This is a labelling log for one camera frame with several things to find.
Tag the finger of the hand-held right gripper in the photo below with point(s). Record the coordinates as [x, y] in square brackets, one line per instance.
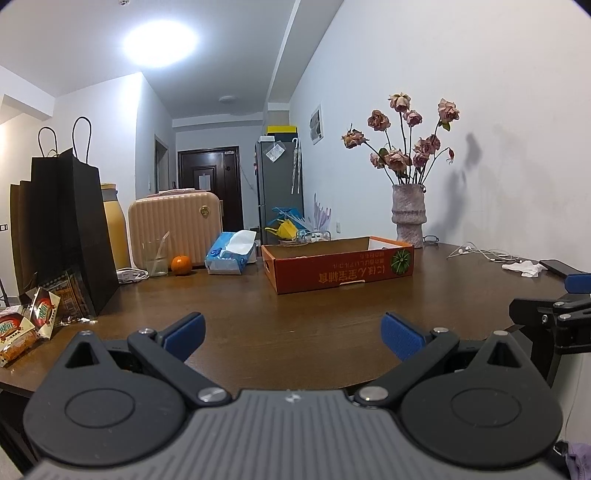
[579, 284]
[531, 310]

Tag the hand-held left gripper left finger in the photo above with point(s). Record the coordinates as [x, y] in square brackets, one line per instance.
[187, 334]

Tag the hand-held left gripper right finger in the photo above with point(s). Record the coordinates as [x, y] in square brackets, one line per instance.
[400, 338]

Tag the red cardboard box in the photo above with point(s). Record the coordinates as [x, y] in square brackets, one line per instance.
[323, 277]

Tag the black smartphone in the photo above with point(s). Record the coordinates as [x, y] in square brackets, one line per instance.
[557, 267]

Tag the crumpled white tissue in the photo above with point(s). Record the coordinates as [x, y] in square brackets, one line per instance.
[524, 268]

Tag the orange fruit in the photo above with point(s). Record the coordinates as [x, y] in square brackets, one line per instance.
[181, 265]

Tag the clear glass cup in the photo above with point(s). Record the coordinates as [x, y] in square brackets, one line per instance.
[156, 265]

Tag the blue tissue pack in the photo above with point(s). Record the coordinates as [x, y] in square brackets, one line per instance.
[228, 261]

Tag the black eyeglasses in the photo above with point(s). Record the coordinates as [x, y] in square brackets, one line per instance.
[430, 238]

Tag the pink ribbed suitcase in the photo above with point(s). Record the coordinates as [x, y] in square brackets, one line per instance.
[175, 226]

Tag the pink ceramic vase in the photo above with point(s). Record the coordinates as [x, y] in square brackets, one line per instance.
[408, 217]

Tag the clear snack bag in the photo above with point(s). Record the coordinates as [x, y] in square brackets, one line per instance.
[71, 295]

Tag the purple cloth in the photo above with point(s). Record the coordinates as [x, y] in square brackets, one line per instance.
[581, 461]

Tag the yellow thermos bottle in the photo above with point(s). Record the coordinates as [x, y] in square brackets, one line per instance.
[117, 230]

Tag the yellow plastic item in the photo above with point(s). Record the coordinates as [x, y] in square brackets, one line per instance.
[285, 230]

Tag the red snack packet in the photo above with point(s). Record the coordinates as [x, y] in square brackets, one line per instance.
[44, 311]

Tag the dark brown entrance door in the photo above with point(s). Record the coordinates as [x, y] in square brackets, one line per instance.
[210, 189]

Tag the black paper bag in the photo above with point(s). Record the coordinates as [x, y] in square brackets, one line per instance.
[74, 230]

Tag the blue drying rack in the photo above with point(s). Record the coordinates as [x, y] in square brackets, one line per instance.
[295, 219]

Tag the grey refrigerator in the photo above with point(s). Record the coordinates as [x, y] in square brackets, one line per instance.
[277, 194]

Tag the grey interior door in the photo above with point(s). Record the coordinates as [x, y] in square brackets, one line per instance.
[161, 166]

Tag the orange snack packet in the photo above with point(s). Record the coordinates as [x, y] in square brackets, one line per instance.
[16, 339]

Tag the dried pink roses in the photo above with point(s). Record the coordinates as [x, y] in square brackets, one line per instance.
[397, 159]

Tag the brown paper bag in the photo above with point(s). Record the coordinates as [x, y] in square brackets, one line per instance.
[21, 240]

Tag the yellow box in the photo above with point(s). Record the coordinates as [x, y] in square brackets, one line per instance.
[281, 129]

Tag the small ceiling lamp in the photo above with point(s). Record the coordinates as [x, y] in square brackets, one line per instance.
[227, 98]

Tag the bright round ceiling lamp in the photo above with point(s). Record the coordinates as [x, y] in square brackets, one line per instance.
[160, 44]

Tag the framed wall picture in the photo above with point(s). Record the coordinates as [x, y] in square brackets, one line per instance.
[316, 124]

